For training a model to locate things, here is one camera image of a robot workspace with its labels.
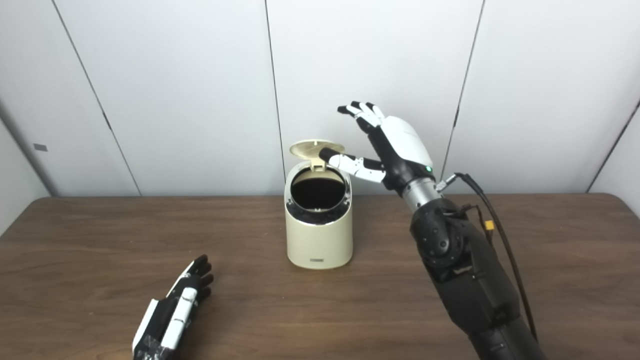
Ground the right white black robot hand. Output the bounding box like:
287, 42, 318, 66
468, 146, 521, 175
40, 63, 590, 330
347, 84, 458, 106
318, 101, 436, 196

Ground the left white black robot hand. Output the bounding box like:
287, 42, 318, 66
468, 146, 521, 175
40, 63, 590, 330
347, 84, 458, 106
131, 254, 215, 360

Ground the cream round bin lid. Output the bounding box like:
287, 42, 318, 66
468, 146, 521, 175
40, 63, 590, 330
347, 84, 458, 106
289, 139, 346, 173

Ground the cream-colored round bin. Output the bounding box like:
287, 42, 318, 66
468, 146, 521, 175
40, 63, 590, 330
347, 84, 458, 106
284, 160, 354, 270

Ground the thin cable with yellow connector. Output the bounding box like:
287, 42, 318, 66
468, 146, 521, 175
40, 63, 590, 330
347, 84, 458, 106
460, 203, 497, 246

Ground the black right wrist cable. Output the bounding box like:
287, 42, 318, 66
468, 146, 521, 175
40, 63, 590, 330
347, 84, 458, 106
435, 172, 539, 343

